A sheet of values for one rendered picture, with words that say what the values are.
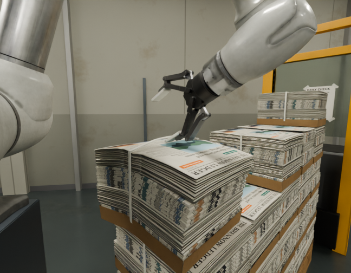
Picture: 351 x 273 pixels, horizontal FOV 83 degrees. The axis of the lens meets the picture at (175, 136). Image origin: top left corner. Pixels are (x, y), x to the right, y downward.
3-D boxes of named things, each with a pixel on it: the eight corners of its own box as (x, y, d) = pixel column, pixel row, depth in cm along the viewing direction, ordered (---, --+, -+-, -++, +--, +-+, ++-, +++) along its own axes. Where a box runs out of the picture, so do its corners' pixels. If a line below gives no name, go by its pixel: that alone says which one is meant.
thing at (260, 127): (236, 128, 125) (236, 126, 125) (254, 125, 146) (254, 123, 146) (305, 132, 100) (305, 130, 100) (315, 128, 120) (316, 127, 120)
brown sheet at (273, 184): (207, 171, 109) (207, 163, 108) (234, 161, 129) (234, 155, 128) (281, 192, 82) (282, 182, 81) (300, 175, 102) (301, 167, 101)
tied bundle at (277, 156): (206, 173, 109) (207, 131, 106) (234, 162, 129) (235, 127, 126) (280, 194, 82) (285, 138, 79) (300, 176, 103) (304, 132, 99)
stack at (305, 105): (247, 254, 162) (257, 92, 144) (262, 237, 183) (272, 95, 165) (302, 283, 135) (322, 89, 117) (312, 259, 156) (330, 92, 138)
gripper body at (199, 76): (197, 63, 45) (172, 85, 52) (210, 96, 44) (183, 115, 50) (215, 68, 51) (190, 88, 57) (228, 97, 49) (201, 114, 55)
